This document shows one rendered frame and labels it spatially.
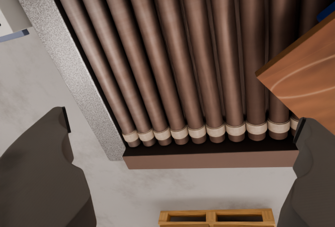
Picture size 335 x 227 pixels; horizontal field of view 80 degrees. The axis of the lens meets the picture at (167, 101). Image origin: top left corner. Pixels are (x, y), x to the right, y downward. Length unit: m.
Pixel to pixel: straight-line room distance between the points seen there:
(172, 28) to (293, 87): 0.24
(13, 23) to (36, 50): 1.33
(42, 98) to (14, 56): 0.41
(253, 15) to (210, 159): 0.36
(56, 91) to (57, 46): 1.50
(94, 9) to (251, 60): 0.33
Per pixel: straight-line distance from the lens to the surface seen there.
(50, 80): 2.00
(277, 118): 0.53
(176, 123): 0.53
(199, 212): 2.73
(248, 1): 0.41
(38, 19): 0.56
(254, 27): 0.42
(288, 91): 0.35
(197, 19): 0.41
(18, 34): 0.68
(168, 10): 0.42
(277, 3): 0.43
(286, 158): 0.58
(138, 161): 0.62
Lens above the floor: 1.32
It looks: 55 degrees down
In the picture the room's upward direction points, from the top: 161 degrees counter-clockwise
